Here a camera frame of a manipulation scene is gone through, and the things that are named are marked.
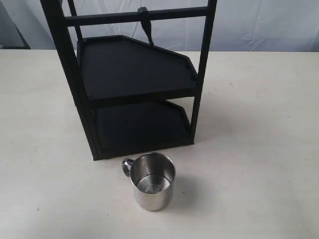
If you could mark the stainless steel mug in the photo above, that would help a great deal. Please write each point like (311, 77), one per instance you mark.
(152, 176)

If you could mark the black plastic hook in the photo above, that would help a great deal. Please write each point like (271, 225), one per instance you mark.
(146, 23)

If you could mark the black two-tier rack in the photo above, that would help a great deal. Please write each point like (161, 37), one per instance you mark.
(130, 97)

